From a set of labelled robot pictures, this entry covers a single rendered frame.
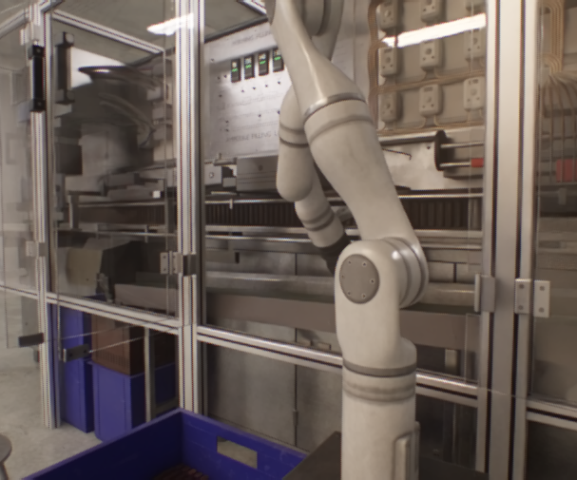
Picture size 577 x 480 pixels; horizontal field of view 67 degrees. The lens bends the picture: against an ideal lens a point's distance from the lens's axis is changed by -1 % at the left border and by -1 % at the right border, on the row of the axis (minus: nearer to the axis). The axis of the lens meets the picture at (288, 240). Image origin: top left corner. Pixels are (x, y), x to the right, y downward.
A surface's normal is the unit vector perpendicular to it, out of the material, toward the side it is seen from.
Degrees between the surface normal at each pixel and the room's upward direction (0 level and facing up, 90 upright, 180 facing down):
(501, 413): 90
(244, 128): 90
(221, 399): 90
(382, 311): 94
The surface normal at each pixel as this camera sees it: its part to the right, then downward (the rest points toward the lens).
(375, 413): -0.25, 0.05
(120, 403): -0.59, 0.04
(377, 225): -0.62, 0.29
